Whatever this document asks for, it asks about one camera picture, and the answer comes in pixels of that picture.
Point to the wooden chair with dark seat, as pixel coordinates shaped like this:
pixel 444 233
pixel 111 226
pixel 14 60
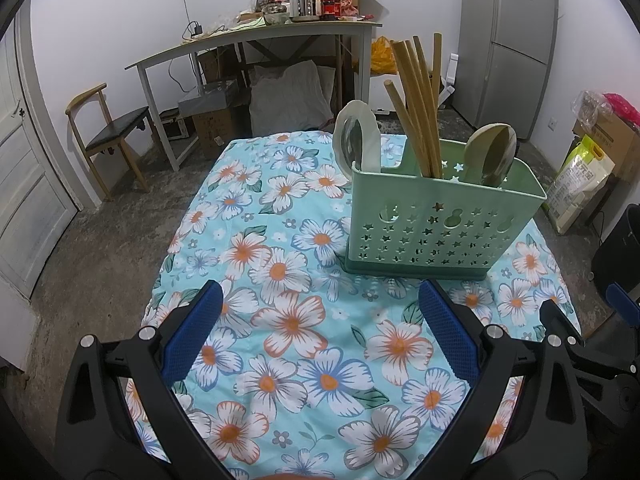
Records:
pixel 117 127

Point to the white ceramic spoon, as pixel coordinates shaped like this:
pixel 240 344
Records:
pixel 375 145

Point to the white panel door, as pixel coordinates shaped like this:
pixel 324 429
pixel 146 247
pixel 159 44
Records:
pixel 30 185

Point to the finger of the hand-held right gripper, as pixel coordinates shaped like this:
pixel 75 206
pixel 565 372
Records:
pixel 622 302
pixel 560 317

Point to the floral blue blanket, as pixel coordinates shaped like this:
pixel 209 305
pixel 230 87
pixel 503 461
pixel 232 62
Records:
pixel 300 310

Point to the metal bowl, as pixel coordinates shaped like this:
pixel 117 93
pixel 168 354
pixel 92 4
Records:
pixel 276 15

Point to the black bin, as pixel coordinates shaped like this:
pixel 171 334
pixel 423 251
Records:
pixel 620 250

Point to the rice bag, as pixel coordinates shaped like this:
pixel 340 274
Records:
pixel 580 180

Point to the pink plastic bundle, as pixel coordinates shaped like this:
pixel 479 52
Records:
pixel 622 107

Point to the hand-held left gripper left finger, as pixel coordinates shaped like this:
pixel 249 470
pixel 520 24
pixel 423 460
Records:
pixel 192 330

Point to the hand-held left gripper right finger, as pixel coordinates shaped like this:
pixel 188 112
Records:
pixel 450 330

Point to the white desk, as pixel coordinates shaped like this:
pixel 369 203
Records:
pixel 225 40

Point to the green plastic utensil holder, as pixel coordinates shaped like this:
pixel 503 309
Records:
pixel 522 230

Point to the cardboard box with plastic cover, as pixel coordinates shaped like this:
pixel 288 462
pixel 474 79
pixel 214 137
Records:
pixel 215 125

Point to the white pillow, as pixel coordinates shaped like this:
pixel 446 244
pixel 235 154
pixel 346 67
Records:
pixel 290 95

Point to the yellow plastic bag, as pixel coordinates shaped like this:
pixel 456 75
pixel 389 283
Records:
pixel 382 55

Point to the bamboo chopstick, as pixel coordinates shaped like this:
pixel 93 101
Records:
pixel 412 75
pixel 406 90
pixel 437 60
pixel 405 125
pixel 422 70

